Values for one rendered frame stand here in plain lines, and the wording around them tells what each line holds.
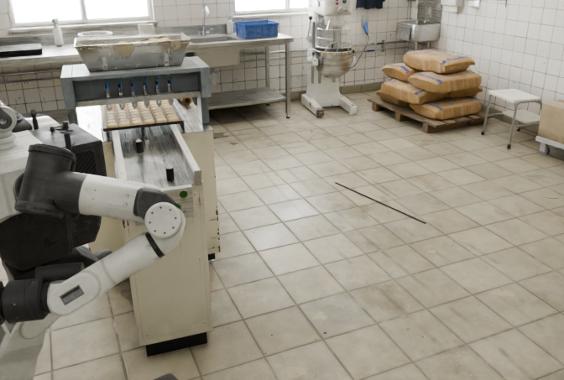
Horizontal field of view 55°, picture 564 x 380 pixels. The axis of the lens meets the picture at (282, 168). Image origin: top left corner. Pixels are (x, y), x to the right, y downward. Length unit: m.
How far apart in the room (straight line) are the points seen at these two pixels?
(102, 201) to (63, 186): 0.09
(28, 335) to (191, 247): 0.98
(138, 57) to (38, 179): 1.68
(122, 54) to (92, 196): 1.69
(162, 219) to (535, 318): 2.29
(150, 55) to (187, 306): 1.25
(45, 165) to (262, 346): 1.68
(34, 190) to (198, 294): 1.40
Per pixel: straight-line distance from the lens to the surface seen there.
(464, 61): 5.96
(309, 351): 2.67
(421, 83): 5.78
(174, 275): 2.46
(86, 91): 2.93
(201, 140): 2.96
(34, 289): 1.27
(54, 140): 1.49
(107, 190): 1.23
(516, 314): 3.10
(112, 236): 3.11
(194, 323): 2.62
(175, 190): 2.25
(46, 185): 1.26
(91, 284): 1.22
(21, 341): 1.64
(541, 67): 5.96
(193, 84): 2.96
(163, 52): 2.87
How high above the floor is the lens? 1.72
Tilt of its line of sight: 22 degrees down
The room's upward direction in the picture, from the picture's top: 1 degrees counter-clockwise
